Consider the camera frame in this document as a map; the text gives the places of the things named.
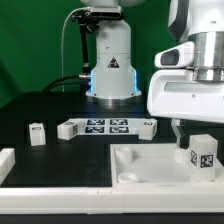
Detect white U-shaped fence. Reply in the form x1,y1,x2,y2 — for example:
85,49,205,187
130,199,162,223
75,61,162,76
0,148,224,214

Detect fiducial marker sheet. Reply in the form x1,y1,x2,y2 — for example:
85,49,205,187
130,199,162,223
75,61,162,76
71,118,144,135

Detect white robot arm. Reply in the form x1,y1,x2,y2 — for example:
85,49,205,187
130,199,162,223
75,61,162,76
81,0,224,123

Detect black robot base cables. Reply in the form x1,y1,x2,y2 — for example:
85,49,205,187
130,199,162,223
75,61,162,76
42,75,92,94

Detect white square table top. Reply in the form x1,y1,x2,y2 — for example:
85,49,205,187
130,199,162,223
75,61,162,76
109,142,224,186

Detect white camera cable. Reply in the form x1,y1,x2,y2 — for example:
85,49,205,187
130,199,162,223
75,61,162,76
60,7,90,93

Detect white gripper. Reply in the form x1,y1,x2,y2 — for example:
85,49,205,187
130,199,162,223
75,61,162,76
147,69,224,149

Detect black camera stand pole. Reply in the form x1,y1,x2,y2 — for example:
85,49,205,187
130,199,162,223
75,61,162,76
80,24,91,74

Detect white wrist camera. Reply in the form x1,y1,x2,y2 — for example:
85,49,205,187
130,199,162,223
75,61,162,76
154,41,195,69

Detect black camera on mount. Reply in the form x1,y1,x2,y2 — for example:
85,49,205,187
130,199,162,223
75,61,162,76
71,6,124,23

